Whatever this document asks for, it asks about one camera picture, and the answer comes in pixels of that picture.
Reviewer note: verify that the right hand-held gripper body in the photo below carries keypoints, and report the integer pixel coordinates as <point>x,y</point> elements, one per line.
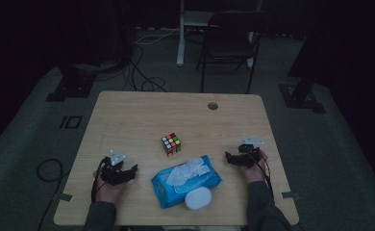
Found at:
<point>249,157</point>

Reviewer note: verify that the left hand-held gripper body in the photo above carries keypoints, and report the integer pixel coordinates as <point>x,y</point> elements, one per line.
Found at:
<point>113,171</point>

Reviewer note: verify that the blue wet wipes pack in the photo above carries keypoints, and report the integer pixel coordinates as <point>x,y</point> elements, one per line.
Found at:
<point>163,194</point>

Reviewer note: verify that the colourful puzzle cube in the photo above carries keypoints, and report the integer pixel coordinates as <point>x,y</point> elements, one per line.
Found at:
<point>171,144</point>

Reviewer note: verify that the white wet wipe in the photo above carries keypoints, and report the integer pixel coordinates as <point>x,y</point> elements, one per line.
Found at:
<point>187,171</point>

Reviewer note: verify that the person's right hand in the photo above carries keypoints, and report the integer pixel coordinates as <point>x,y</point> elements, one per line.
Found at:
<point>256,174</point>

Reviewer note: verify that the person's left hand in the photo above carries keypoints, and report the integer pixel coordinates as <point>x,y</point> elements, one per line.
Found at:
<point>107,192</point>

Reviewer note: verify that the grey round table grommet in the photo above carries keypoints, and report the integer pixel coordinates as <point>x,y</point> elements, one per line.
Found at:
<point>212,106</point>

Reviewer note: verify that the grey tape piece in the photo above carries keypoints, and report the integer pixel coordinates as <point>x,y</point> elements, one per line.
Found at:
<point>289,195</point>
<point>66,197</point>

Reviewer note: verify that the black stand with square base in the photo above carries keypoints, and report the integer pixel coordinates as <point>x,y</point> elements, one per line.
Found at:
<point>299,96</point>
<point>75,86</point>

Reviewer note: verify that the black folding chair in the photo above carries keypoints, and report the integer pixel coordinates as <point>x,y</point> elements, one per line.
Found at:
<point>230,41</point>

